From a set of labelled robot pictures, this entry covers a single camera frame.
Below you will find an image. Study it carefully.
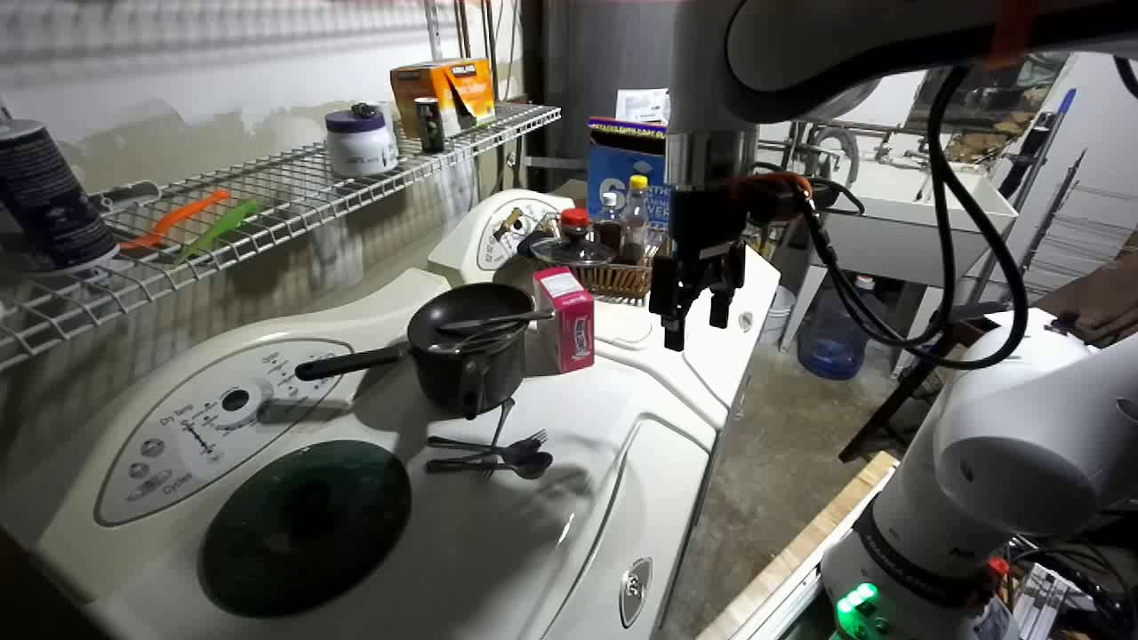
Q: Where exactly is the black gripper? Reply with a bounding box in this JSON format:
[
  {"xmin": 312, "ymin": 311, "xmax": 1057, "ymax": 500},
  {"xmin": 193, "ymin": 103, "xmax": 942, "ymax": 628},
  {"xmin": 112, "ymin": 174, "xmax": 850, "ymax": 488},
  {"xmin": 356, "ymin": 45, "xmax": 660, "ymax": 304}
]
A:
[{"xmin": 652, "ymin": 177, "xmax": 751, "ymax": 351}]

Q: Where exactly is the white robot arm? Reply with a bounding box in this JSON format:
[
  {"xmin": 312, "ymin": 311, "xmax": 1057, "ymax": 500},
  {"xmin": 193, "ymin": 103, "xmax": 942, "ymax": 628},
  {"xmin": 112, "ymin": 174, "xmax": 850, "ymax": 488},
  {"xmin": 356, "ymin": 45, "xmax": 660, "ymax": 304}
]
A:
[{"xmin": 652, "ymin": 0, "xmax": 1138, "ymax": 640}]

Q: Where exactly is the white jar blue lid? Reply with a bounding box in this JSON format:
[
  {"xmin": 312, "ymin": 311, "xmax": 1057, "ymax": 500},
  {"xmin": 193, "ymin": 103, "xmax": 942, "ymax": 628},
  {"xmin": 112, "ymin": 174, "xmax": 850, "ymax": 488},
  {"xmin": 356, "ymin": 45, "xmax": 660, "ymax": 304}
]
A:
[{"xmin": 325, "ymin": 103, "xmax": 404, "ymax": 177}]

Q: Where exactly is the dark green glass lid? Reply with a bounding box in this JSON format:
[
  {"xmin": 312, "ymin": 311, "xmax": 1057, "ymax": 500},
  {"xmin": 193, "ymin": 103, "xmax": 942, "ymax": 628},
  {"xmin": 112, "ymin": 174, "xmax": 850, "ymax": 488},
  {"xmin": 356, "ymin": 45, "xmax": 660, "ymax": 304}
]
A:
[{"xmin": 201, "ymin": 440, "xmax": 413, "ymax": 620}]

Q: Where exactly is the yellow cap bottle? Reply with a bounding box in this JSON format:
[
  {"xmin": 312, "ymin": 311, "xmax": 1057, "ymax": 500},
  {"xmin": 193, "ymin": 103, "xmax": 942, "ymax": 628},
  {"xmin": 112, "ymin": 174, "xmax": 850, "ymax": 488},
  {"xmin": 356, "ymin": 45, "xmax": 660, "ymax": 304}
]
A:
[{"xmin": 618, "ymin": 174, "xmax": 652, "ymax": 262}]

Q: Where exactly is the wicker basket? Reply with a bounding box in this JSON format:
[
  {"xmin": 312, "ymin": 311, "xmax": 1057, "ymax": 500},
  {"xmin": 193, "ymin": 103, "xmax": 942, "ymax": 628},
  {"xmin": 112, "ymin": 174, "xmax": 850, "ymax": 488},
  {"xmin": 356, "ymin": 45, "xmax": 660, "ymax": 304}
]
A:
[{"xmin": 572, "ymin": 258, "xmax": 652, "ymax": 300}]

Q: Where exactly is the red cap bottle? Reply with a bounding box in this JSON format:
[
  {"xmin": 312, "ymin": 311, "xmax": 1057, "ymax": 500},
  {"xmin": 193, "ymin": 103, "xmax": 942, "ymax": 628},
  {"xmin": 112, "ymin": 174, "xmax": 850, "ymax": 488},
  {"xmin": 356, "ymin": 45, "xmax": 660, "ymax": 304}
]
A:
[{"xmin": 558, "ymin": 206, "xmax": 592, "ymax": 262}]

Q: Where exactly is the pink carton box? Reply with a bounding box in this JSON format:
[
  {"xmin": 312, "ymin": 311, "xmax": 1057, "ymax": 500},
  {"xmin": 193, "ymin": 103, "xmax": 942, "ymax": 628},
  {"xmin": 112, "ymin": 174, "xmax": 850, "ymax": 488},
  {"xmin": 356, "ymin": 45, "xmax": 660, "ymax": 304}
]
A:
[{"xmin": 535, "ymin": 266, "xmax": 593, "ymax": 373}]

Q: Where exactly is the blue detergent box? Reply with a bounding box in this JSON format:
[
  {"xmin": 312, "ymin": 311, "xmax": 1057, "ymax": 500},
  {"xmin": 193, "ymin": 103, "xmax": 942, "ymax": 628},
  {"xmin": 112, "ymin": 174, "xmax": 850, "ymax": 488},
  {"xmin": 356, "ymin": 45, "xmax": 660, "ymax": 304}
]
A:
[{"xmin": 588, "ymin": 113, "xmax": 668, "ymax": 243}]

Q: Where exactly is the white utility sink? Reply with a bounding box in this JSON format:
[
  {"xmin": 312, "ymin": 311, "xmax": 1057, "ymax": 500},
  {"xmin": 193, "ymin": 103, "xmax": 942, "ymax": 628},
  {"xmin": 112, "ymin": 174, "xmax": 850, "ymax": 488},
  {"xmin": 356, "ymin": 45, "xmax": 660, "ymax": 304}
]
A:
[{"xmin": 782, "ymin": 159, "xmax": 1016, "ymax": 346}]

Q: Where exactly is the black saucepan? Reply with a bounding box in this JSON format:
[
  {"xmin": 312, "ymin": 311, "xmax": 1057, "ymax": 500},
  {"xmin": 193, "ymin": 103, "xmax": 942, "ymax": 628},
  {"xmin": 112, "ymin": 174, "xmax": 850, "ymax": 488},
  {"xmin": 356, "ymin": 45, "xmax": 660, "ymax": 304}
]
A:
[{"xmin": 296, "ymin": 286, "xmax": 536, "ymax": 421}]

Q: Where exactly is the black spoon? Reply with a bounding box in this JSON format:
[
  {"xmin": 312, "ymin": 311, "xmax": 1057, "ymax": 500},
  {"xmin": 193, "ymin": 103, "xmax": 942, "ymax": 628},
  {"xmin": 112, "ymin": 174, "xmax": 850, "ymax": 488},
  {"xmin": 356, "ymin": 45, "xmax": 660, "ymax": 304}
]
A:
[{"xmin": 428, "ymin": 435, "xmax": 556, "ymax": 481}]

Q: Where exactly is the white washing machine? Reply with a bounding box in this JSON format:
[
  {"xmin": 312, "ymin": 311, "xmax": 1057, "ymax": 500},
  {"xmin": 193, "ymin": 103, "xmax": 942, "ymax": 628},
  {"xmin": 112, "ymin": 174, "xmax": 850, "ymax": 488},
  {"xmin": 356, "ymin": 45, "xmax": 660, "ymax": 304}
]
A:
[{"xmin": 31, "ymin": 262, "xmax": 733, "ymax": 640}]

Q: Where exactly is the orange box on shelf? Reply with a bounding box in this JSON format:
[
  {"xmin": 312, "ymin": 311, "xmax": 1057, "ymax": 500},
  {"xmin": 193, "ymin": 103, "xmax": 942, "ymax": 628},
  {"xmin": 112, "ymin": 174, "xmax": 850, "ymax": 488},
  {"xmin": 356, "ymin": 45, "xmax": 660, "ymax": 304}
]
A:
[{"xmin": 392, "ymin": 56, "xmax": 497, "ymax": 140}]

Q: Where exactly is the dark small can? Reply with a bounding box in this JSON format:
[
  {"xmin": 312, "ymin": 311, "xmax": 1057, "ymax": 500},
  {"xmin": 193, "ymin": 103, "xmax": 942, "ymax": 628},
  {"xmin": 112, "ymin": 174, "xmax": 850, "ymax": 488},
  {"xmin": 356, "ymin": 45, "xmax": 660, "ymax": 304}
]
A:
[{"xmin": 415, "ymin": 95, "xmax": 450, "ymax": 154}]

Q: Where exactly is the green tool on shelf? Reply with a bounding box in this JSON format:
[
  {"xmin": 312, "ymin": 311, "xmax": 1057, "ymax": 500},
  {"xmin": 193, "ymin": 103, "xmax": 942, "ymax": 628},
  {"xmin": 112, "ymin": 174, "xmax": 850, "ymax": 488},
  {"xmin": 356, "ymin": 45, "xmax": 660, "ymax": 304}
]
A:
[{"xmin": 177, "ymin": 199, "xmax": 265, "ymax": 258}]

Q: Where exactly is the orange clothespin tool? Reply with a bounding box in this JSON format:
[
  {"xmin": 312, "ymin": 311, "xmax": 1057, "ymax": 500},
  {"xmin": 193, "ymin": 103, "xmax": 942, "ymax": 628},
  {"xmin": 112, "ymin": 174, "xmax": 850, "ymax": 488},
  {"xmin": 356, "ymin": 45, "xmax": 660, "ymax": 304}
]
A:
[{"xmin": 121, "ymin": 190, "xmax": 230, "ymax": 251}]

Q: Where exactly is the dark cylinder container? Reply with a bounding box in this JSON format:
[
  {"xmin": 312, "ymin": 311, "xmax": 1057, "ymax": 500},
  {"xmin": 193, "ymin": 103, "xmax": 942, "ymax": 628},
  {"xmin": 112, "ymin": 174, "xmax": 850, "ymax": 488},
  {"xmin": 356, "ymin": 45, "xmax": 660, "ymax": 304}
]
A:
[{"xmin": 0, "ymin": 119, "xmax": 119, "ymax": 266}]

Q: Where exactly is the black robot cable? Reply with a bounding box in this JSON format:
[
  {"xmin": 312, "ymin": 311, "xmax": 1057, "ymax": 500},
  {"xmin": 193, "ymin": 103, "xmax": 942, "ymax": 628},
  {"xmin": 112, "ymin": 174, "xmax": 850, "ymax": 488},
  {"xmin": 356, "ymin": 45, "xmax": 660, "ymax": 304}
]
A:
[{"xmin": 778, "ymin": 64, "xmax": 1032, "ymax": 373}]

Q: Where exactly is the wire shelf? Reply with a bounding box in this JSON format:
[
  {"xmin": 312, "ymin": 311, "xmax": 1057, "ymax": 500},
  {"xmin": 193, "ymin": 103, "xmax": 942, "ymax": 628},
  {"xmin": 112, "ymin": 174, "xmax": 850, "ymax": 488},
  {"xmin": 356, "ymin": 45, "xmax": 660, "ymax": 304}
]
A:
[{"xmin": 0, "ymin": 103, "xmax": 561, "ymax": 370}]

